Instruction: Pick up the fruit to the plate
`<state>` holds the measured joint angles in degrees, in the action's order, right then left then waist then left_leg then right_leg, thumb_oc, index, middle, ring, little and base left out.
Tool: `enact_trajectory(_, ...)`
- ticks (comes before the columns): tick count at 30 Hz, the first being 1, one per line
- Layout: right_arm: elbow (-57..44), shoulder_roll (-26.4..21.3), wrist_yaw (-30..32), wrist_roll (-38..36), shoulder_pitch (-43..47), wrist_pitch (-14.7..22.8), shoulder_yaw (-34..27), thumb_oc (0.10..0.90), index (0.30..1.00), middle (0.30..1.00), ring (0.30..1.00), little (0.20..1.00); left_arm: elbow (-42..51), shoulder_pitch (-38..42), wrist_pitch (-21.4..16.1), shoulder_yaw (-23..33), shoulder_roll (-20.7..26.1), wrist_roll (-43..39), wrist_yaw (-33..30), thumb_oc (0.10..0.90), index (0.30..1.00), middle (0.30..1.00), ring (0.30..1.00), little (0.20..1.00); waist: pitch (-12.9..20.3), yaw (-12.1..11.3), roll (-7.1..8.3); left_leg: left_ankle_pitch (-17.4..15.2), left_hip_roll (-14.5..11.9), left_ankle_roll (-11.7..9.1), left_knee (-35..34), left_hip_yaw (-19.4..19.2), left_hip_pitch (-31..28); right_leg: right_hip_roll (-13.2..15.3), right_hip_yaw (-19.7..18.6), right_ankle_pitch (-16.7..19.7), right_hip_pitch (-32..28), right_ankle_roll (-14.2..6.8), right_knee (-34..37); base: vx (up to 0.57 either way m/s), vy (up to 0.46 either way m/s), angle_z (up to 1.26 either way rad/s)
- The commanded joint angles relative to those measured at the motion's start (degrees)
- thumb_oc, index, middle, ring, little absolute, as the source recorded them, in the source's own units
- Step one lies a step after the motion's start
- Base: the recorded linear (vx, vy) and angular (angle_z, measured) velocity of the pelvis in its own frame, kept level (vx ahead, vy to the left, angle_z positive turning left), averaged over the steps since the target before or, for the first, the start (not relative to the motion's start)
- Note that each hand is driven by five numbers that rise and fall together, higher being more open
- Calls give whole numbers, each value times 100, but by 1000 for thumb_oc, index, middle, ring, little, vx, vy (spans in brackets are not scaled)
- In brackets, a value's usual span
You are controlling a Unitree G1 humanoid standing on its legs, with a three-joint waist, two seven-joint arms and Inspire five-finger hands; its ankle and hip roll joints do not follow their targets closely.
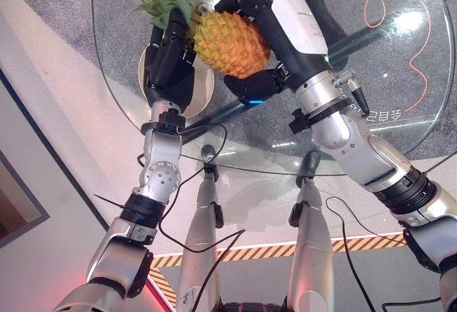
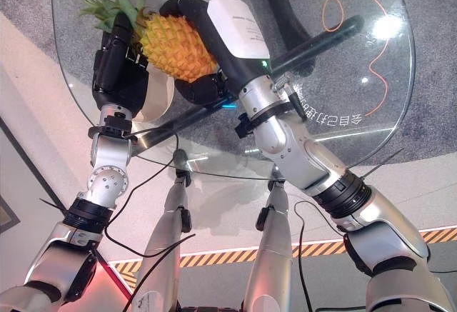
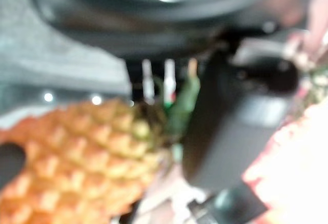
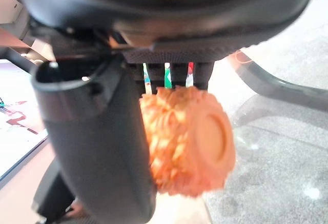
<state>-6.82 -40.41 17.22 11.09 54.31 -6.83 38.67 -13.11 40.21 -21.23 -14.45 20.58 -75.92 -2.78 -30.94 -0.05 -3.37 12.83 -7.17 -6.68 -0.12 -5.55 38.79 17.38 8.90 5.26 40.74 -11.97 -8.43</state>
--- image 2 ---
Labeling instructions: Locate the silver right robot leg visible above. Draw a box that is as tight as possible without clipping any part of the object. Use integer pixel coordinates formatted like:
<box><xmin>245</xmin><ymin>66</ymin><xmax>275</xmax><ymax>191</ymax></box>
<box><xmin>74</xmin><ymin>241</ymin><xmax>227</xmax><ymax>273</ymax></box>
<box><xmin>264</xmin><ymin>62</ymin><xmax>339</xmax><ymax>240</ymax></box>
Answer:
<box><xmin>241</xmin><ymin>176</ymin><xmax>298</xmax><ymax>312</ymax></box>

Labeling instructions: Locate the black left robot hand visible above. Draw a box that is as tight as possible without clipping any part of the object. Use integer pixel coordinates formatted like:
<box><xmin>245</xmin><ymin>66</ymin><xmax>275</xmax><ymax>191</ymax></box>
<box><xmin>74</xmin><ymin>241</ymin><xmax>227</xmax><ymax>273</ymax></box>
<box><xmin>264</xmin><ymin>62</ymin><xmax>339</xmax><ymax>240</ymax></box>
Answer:
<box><xmin>91</xmin><ymin>12</ymin><xmax>150</xmax><ymax>117</ymax></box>

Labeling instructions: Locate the yellow pineapple with green crown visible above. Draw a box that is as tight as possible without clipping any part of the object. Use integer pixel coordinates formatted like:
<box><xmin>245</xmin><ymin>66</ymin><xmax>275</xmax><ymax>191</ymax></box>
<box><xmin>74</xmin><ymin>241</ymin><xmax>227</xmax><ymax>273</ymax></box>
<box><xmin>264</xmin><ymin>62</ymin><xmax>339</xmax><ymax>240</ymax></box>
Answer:
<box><xmin>79</xmin><ymin>0</ymin><xmax>219</xmax><ymax>84</ymax></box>

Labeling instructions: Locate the white round plate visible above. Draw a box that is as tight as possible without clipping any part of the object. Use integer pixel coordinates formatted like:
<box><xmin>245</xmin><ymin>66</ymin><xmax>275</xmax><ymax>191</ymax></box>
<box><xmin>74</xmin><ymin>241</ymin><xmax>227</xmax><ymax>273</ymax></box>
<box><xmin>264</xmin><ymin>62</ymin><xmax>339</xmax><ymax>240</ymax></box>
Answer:
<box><xmin>136</xmin><ymin>69</ymin><xmax>176</xmax><ymax>124</ymax></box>

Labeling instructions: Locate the black curved table leg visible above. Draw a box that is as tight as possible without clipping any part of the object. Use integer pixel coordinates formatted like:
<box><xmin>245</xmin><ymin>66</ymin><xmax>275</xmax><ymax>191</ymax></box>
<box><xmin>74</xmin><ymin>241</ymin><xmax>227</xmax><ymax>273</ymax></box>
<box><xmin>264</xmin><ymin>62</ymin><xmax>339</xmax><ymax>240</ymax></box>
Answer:
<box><xmin>256</xmin><ymin>0</ymin><xmax>316</xmax><ymax>77</ymax></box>

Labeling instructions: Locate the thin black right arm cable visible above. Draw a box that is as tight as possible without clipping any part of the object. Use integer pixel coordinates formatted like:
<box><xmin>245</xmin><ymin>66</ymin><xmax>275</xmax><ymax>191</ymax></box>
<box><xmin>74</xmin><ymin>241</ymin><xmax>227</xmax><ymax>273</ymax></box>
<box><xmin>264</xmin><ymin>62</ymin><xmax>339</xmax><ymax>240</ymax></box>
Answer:
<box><xmin>291</xmin><ymin>200</ymin><xmax>368</xmax><ymax>312</ymax></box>

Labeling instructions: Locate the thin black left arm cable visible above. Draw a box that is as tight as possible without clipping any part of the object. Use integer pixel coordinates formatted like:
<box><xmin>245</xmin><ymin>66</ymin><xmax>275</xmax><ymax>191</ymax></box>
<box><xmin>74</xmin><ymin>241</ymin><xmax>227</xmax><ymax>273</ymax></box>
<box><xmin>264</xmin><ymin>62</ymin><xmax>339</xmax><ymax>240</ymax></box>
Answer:
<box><xmin>102</xmin><ymin>132</ymin><xmax>196</xmax><ymax>312</ymax></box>

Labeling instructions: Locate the silver left robot leg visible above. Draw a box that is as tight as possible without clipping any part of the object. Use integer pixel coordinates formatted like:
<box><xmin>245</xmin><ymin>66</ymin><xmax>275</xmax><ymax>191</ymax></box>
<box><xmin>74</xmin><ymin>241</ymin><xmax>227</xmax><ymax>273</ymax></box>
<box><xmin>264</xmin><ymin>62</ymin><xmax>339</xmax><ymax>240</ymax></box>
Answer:
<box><xmin>134</xmin><ymin>149</ymin><xmax>196</xmax><ymax>312</ymax></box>

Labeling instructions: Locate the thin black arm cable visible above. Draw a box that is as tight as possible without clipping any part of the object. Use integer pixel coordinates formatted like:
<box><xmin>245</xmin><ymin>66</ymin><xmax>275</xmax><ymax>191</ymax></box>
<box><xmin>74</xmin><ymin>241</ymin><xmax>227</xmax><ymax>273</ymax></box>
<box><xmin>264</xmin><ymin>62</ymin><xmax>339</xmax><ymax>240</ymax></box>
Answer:
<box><xmin>291</xmin><ymin>200</ymin><xmax>368</xmax><ymax>312</ymax></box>
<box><xmin>102</xmin><ymin>132</ymin><xmax>196</xmax><ymax>312</ymax></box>

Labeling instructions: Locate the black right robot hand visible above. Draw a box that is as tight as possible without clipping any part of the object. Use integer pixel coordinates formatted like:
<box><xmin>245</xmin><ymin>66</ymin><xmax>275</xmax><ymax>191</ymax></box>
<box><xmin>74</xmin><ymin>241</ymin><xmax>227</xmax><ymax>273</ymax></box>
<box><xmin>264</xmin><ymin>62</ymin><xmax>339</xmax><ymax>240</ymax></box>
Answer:
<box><xmin>159</xmin><ymin>0</ymin><xmax>273</xmax><ymax>108</ymax></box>

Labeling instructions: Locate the orange curved line on glass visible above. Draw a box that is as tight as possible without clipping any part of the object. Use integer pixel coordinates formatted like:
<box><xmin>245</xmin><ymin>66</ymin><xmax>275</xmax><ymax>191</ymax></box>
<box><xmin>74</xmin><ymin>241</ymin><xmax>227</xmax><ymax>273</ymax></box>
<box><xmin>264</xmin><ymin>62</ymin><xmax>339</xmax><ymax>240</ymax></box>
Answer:
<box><xmin>321</xmin><ymin>0</ymin><xmax>391</xmax><ymax>116</ymax></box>

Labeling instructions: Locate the silver robot leg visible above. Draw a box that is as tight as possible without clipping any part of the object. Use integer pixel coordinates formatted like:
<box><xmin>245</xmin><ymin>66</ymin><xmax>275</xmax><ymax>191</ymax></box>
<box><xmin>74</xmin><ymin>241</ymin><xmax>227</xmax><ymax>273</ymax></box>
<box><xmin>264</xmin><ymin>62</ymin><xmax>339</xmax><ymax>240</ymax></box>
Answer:
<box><xmin>241</xmin><ymin>176</ymin><xmax>298</xmax><ymax>312</ymax></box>
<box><xmin>134</xmin><ymin>149</ymin><xmax>196</xmax><ymax>312</ymax></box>

